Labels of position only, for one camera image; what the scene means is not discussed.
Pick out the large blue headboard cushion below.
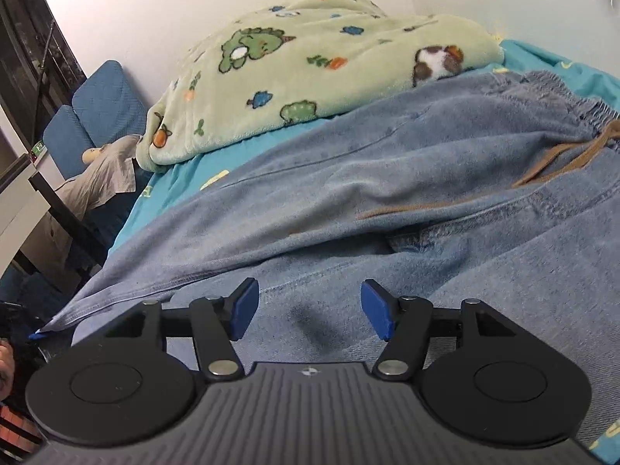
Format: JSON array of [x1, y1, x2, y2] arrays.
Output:
[[72, 60, 147, 142]]

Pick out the small blue headboard cushion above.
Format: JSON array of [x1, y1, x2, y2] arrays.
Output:
[[42, 105, 105, 181]]

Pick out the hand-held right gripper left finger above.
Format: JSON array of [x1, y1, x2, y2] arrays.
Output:
[[99, 277, 260, 382]]

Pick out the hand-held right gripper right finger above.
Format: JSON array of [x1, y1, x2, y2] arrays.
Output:
[[360, 279, 520, 381]]

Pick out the person's left hand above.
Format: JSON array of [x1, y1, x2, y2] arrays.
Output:
[[0, 340, 17, 401]]

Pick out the brown cardboard box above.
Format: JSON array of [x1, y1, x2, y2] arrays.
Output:
[[22, 213, 84, 292]]

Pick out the green printed fleece blanket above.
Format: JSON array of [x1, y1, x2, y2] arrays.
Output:
[[135, 0, 506, 173]]

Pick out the dark glass door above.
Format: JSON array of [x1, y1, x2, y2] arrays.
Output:
[[0, 0, 88, 152]]

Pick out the blue denim pants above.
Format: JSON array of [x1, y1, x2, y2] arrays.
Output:
[[36, 70, 620, 452]]

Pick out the teal printed bed sheet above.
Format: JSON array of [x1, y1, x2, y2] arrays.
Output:
[[103, 38, 620, 465]]

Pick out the dark cloth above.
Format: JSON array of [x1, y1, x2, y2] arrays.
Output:
[[0, 266, 69, 312]]

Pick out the beige garment on chair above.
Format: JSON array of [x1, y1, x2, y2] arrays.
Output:
[[28, 171, 105, 278]]

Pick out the white desk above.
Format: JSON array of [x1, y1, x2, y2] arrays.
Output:
[[0, 152, 52, 273]]

